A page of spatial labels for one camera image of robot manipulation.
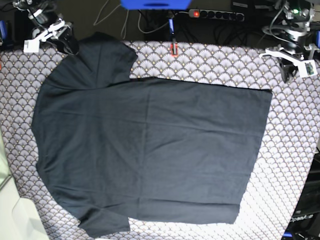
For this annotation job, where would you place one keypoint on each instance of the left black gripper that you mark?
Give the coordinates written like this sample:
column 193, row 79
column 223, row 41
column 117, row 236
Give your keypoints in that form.
column 288, row 70

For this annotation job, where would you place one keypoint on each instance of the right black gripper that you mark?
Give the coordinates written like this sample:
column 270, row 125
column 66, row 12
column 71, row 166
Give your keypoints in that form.
column 67, row 43

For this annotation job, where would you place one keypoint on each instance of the dark navy T-shirt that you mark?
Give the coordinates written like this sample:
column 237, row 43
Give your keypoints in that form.
column 112, row 148

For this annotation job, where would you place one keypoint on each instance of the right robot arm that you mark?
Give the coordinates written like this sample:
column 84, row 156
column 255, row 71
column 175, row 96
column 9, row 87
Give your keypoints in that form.
column 42, row 13

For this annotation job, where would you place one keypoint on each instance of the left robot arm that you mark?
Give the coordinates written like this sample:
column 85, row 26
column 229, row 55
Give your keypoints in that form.
column 298, row 36

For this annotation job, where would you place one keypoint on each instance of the blue clamp far right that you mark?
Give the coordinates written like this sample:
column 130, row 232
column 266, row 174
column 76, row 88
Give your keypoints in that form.
column 316, row 40

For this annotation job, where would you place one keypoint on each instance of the blue clamp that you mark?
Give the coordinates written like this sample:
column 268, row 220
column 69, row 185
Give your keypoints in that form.
column 6, row 40
column 316, row 40

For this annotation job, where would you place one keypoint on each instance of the blue clamp far left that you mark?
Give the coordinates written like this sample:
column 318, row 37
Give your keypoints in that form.
column 6, row 40

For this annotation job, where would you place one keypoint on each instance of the blue box at top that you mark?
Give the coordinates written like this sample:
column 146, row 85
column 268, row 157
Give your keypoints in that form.
column 155, row 4

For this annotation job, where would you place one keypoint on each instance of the red table clamp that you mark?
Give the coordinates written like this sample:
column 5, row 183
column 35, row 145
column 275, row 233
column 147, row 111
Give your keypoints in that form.
column 174, row 49

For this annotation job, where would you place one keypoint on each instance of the black OpenArm base box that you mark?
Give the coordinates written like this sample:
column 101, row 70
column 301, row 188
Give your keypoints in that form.
column 305, row 221

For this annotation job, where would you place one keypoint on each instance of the white cabinet corner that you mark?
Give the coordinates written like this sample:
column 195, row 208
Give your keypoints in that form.
column 19, row 218

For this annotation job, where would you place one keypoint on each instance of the blue clamp handle centre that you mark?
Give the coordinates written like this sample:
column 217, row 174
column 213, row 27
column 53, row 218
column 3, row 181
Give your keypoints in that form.
column 171, row 26

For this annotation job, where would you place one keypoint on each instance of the black power strip red switch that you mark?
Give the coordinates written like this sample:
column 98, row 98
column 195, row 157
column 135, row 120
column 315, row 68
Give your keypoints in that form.
column 216, row 15

